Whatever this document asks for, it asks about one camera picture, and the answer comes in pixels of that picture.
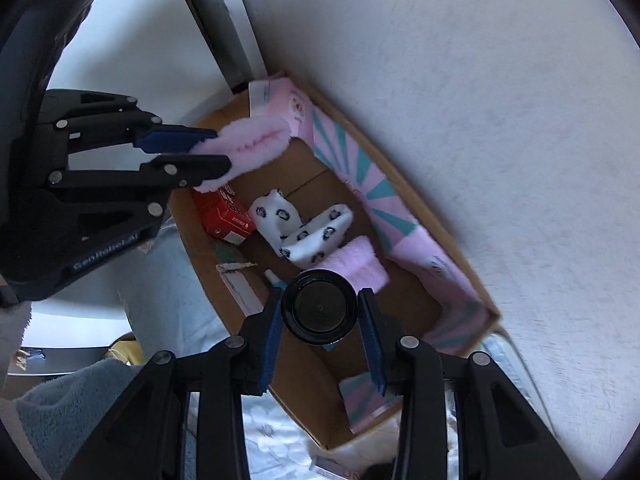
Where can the pink fluffy sock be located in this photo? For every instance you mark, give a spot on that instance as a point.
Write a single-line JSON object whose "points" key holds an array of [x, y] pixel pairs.
{"points": [[358, 264], [249, 143]]}

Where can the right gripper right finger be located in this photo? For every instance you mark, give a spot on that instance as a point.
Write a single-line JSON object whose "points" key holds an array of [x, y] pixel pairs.
{"points": [[407, 367]]}

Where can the light blue tube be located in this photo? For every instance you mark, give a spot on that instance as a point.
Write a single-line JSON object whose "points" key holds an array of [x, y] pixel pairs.
{"points": [[274, 280]]}

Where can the floral light blue cloth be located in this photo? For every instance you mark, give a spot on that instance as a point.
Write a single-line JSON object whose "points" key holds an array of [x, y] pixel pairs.
{"points": [[167, 310]]}

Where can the black fabric scrunchie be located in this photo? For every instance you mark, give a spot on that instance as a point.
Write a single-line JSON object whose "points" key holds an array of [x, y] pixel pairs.
{"points": [[384, 471]]}

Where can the red snack box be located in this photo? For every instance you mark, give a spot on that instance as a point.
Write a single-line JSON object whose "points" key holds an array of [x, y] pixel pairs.
{"points": [[223, 215]]}

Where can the white panda sock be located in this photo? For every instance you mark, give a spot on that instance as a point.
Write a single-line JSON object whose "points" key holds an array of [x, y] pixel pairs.
{"points": [[318, 238], [275, 218]]}

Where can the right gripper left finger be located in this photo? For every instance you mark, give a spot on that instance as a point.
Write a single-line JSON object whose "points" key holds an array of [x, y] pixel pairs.
{"points": [[241, 365]]}

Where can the black round compact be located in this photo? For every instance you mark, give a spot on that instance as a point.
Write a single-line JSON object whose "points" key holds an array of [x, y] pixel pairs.
{"points": [[319, 307]]}

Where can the cardboard box pink lining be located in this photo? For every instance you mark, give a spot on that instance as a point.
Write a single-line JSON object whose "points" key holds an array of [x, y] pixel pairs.
{"points": [[431, 288]]}

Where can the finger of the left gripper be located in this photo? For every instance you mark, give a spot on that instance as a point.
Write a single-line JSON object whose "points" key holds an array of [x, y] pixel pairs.
{"points": [[150, 135], [170, 169]]}

